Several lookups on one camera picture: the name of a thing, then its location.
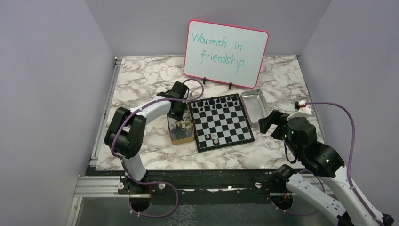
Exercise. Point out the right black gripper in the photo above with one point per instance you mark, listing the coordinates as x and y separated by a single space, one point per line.
276 117

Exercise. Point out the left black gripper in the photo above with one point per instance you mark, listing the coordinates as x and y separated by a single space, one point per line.
179 116

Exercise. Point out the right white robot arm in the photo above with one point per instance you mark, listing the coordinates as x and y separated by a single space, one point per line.
350 207

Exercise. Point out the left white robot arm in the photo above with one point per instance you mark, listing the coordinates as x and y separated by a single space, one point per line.
125 133

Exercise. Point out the gold tin with white pieces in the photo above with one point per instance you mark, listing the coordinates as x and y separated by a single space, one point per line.
181 131

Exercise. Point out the black and white chessboard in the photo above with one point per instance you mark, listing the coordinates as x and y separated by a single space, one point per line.
224 116

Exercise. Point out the empty silver metal tin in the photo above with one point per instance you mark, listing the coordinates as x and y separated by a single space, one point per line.
255 106

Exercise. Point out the white board with pink frame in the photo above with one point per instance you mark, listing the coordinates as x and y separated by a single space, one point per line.
224 53

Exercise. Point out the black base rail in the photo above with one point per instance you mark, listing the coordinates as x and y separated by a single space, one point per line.
168 187

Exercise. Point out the aluminium frame rail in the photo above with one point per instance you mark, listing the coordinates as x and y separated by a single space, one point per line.
96 201

